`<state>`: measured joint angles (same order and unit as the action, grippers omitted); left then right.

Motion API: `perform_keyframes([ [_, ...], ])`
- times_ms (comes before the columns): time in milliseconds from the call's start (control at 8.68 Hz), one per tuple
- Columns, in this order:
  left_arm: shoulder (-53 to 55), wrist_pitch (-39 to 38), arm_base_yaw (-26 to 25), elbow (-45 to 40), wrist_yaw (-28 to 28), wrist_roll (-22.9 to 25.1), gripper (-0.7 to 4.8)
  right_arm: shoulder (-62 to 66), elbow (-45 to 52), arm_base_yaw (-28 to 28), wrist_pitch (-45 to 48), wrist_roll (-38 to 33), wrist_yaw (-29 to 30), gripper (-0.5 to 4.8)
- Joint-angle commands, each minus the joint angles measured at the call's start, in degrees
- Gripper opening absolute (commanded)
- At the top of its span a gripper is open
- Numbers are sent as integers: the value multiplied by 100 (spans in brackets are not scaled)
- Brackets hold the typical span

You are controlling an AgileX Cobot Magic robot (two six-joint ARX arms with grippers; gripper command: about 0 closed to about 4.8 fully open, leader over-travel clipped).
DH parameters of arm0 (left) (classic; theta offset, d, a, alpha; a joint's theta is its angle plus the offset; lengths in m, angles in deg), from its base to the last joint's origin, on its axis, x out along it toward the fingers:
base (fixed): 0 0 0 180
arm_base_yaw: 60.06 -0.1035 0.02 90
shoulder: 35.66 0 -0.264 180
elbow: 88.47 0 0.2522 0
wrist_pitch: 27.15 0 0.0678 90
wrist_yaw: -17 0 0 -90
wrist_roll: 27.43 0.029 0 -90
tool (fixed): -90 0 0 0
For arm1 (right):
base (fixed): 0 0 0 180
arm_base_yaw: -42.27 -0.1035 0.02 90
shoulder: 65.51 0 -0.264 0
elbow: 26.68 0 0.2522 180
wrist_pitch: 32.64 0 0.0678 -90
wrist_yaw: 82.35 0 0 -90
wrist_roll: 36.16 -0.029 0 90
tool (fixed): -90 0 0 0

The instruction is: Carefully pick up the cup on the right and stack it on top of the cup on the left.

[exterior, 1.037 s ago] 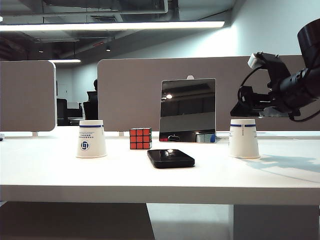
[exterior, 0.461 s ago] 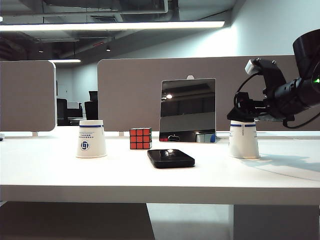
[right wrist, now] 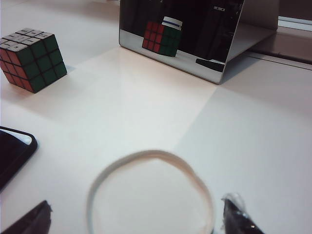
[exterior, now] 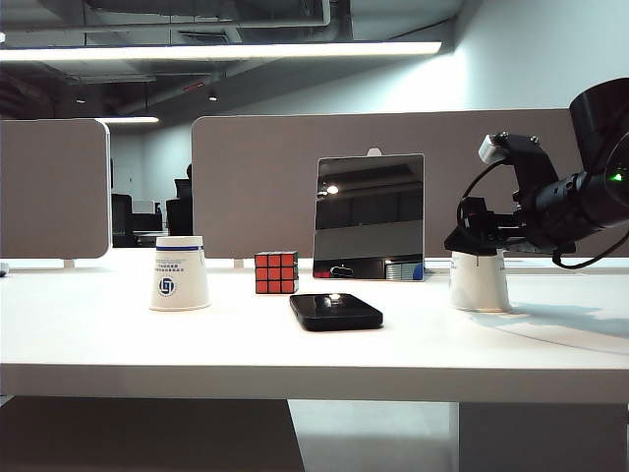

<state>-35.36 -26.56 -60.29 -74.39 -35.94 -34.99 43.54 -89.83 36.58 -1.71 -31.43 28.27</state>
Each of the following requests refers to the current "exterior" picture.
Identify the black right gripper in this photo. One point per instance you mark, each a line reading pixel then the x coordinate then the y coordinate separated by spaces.
pixel 533 228

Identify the white paper cup round logo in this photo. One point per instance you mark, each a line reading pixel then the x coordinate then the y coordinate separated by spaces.
pixel 179 268

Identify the small grey desk object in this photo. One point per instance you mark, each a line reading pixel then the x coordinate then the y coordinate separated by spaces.
pixel 3 269

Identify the white mirror hanging tab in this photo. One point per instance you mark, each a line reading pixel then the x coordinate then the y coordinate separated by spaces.
pixel 374 153

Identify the grey desk leg panel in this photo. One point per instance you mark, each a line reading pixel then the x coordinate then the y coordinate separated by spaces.
pixel 540 437

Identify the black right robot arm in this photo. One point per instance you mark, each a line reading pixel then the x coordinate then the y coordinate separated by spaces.
pixel 597 196

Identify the black office chair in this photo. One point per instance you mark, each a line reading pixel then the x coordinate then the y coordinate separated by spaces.
pixel 181 211

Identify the white paper cup blue stripe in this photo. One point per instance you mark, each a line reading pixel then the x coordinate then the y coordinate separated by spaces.
pixel 479 287

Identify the rectangular table mirror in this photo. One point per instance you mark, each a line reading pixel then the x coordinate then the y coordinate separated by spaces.
pixel 368 211

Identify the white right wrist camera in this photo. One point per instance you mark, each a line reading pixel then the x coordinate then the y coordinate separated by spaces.
pixel 491 147

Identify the wide grey desk divider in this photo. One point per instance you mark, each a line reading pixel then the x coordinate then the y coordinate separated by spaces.
pixel 255 196

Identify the narrow grey desk divider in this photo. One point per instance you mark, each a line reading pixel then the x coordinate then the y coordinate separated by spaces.
pixel 49 192

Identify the long ceiling light strip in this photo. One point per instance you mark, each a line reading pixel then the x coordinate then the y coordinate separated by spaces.
pixel 221 51

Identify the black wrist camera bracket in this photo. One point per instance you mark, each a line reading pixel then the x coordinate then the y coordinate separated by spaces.
pixel 533 159

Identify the black smartphone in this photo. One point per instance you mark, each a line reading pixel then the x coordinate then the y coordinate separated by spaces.
pixel 334 314

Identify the ceiling ventilation duct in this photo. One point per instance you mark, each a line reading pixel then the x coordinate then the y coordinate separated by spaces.
pixel 275 15

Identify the brown under-desk panel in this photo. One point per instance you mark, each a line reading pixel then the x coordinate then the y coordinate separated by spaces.
pixel 147 437

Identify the dark background office furniture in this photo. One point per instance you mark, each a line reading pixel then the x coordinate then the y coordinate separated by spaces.
pixel 123 221

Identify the short ceiling light strip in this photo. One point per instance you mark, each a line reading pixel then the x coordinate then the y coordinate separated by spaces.
pixel 128 119

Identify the rubiks cube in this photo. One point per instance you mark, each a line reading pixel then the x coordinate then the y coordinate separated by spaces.
pixel 272 275

